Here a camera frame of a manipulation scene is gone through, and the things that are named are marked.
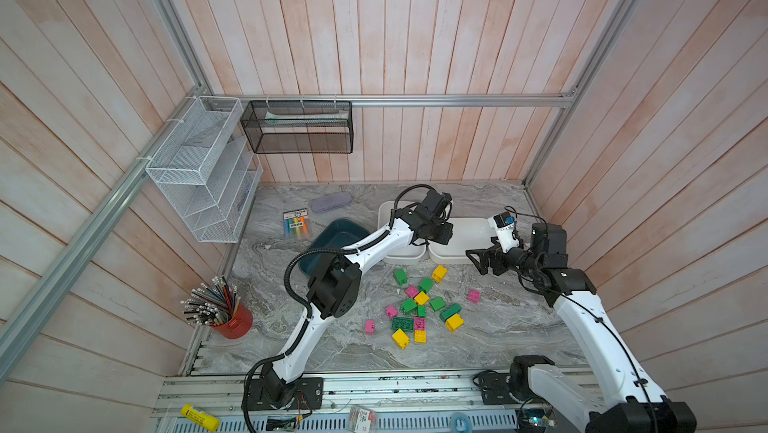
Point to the black mesh basket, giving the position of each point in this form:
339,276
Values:
299,126

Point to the white bin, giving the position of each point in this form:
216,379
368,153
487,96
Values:
468,234
394,249

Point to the teal plastic bin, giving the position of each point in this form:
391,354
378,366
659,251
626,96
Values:
339,233

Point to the yellow lego near bins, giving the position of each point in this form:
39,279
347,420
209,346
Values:
439,273

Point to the pink lego far right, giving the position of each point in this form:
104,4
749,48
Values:
474,296

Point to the green long lego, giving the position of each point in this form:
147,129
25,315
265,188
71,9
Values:
449,311

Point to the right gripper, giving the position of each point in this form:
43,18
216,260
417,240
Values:
484,261

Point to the red pencil cup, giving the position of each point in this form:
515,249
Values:
218,305

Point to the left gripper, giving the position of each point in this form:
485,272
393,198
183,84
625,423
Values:
446,234

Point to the yellow lego centre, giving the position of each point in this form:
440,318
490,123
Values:
421,298

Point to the yellow lego front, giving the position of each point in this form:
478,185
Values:
401,338

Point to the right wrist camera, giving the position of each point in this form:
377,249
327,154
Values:
505,226

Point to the yellow lego right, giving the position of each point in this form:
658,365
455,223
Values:
454,322

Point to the green lego centre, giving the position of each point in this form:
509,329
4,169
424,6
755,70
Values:
437,304

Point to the white bin right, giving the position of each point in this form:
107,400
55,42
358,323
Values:
468,234

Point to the green lego top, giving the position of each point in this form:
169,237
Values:
400,277

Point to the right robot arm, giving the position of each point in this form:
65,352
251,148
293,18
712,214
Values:
631,400

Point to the grey fabric pouch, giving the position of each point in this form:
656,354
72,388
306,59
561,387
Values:
331,201

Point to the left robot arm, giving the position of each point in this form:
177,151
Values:
333,289

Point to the rainbow colour card pack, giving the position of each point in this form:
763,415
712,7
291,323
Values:
296,224

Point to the white wire mesh shelf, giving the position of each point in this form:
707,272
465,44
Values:
205,171

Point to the dark green flat lego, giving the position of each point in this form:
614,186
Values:
406,324

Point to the white bin middle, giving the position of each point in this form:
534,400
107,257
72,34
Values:
394,249

